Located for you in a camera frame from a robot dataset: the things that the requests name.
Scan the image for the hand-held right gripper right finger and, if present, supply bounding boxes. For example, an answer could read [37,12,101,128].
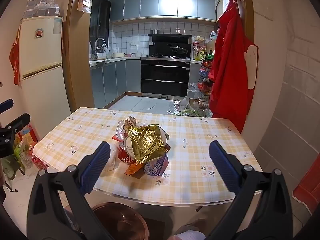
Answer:
[205,140,293,240]

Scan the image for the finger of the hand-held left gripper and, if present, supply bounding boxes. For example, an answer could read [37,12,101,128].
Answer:
[4,113,31,140]
[0,99,14,114]

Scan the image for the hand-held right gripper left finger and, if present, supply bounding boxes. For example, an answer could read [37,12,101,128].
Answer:
[26,141,118,240]

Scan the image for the red drink can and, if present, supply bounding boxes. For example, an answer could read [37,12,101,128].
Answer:
[117,141,137,165]

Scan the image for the orange snack packet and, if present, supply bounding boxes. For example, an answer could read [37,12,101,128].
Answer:
[124,162,146,176]

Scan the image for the gold foil bag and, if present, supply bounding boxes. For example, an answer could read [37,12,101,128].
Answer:
[127,124,171,166]

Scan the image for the copper trash bin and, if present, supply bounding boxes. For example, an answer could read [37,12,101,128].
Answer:
[91,202,148,240]

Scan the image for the purple snack packet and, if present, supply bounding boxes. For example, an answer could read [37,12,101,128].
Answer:
[143,153,169,177]

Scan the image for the clear wrapper of cream wafers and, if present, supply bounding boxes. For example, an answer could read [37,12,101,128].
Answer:
[103,144,120,172]

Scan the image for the pile of snack packets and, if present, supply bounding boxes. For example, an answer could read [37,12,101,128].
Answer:
[13,124,49,173]

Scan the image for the clear plastic bag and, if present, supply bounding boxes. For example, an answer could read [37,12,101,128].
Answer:
[115,120,130,140]

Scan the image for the red hanging decoration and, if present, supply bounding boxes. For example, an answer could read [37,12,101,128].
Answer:
[9,27,22,86]

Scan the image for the cream refrigerator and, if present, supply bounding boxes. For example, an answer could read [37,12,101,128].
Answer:
[19,16,72,140]

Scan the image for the pile of plastic bags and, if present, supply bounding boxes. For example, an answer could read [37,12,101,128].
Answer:
[167,82,213,117]

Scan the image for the person's leg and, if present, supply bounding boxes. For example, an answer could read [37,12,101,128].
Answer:
[172,219,207,240]

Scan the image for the grey lower kitchen cabinets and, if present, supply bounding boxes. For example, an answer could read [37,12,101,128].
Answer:
[89,58,142,109]

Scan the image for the grey kitchen cabinets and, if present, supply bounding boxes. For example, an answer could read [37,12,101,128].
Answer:
[89,58,142,109]
[110,0,217,23]

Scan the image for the red patterned board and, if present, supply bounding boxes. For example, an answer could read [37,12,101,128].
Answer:
[292,154,320,217]

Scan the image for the red apron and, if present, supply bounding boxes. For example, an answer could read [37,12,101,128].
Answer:
[208,0,259,134]

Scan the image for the stack of clear plastic containers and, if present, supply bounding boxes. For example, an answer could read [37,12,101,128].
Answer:
[24,0,62,19]

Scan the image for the black built-in oven stove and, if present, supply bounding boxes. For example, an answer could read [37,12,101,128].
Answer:
[140,56,191,98]

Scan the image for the chrome kitchen faucet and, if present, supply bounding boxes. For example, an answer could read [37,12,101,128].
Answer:
[94,38,108,54]

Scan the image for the row of condiment bottles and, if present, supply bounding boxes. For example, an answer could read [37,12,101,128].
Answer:
[192,31,217,62]

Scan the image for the dark kitchen window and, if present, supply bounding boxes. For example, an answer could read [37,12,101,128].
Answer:
[89,0,111,55]

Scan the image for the wok with lid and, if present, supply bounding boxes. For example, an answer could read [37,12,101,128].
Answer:
[170,45,188,55]

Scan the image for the black range hood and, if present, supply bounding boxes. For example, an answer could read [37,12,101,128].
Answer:
[147,33,192,57]

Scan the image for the grey upper kitchen cabinets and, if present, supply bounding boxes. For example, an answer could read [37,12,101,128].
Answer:
[110,0,217,23]

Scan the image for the wire rack of groceries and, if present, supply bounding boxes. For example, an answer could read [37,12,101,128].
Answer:
[197,62,216,111]

